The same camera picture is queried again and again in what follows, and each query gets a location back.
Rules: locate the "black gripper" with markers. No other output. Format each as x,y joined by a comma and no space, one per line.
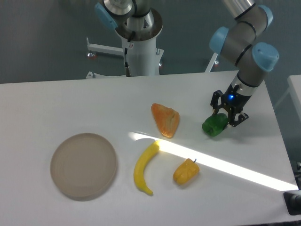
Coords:
232,102

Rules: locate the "green bell pepper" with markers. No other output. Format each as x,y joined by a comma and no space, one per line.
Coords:
215,124

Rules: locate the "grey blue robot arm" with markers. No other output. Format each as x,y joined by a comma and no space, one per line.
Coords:
253,60

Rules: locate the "yellow bell pepper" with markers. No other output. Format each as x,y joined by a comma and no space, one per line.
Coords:
185,172

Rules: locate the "orange peeled fruit segment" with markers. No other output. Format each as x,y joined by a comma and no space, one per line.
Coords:
166,119

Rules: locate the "white side table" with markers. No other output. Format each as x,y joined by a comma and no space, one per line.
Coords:
294,91

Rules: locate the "yellow banana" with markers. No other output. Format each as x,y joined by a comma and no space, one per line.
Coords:
148,154

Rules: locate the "black device at table edge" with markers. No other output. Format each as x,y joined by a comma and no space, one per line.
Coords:
293,198

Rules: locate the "beige round plate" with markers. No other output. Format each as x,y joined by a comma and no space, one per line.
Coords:
83,166

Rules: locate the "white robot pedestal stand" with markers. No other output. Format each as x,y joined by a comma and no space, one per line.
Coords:
139,48

